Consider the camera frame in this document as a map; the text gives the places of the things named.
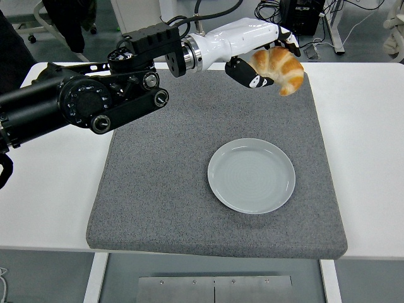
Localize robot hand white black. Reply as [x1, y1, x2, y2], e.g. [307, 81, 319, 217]
[191, 17, 302, 90]

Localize croissant bread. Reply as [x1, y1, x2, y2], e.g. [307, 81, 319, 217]
[247, 46, 305, 97]

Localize grey round plate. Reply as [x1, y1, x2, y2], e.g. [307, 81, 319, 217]
[207, 138, 297, 215]

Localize grey metal plate with screws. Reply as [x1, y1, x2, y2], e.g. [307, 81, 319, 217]
[136, 275, 294, 303]

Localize black equipment box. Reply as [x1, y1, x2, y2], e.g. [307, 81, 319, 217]
[280, 0, 326, 36]

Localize clear floor box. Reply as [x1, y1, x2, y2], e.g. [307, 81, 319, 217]
[303, 44, 322, 61]

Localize white desk panel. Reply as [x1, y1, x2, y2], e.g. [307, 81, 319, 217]
[110, 0, 196, 37]

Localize white desk leg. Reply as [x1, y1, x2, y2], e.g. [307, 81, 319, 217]
[324, 0, 345, 55]

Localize grey felt mat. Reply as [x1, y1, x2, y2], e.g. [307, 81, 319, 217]
[85, 68, 348, 260]

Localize person's legs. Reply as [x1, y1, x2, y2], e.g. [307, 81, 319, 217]
[42, 0, 97, 54]

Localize person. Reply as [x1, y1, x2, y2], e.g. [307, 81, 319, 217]
[0, 9, 37, 95]

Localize white table leg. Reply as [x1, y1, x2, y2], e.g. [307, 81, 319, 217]
[82, 252, 110, 303]
[319, 258, 343, 303]

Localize black cable bundle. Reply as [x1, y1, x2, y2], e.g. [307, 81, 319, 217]
[254, 0, 283, 26]

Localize white floor cable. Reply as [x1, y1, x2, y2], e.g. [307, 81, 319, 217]
[312, 0, 386, 51]

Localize white rolling chair frame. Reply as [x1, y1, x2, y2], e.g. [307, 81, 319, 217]
[6, 0, 91, 63]

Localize thin white cable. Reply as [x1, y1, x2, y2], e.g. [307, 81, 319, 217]
[0, 266, 9, 303]

